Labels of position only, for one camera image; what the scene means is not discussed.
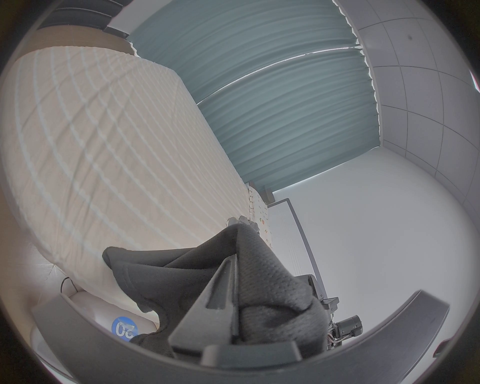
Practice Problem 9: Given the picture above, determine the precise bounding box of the bed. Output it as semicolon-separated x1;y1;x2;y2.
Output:
0;26;327;327

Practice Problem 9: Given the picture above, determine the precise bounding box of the pile of clothes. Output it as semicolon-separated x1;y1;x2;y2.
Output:
226;214;261;235

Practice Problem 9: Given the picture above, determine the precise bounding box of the black chest of drawers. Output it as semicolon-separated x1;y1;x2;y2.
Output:
39;0;130;38

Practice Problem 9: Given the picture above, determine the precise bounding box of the blue-green curtain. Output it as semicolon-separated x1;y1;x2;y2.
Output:
197;47;384;193
127;0;365;103

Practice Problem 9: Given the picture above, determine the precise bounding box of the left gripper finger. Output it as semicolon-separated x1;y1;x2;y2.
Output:
168;254;241;355

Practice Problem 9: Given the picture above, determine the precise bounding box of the white printed pillow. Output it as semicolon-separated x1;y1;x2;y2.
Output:
245;187;272;246

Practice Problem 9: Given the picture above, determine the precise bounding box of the grey bedside table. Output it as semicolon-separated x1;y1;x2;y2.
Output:
248;181;275;205

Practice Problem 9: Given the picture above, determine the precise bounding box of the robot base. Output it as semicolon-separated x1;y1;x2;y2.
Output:
64;290;160;344

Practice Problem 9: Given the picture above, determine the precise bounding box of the black T-shirt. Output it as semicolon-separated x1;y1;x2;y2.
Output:
102;223;331;361

